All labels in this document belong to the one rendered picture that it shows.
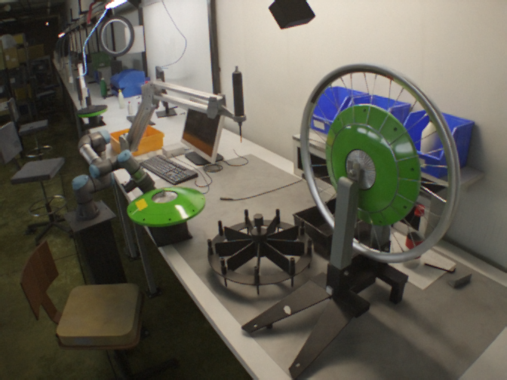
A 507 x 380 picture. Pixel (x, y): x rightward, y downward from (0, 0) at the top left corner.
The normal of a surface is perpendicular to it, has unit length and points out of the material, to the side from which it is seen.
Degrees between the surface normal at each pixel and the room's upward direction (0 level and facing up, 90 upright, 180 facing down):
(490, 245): 90
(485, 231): 90
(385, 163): 85
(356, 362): 0
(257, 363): 0
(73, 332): 0
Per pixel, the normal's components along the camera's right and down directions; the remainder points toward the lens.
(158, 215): -0.03, -0.69
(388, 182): -0.70, 0.33
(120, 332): -0.05, -0.91
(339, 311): -0.30, -0.79
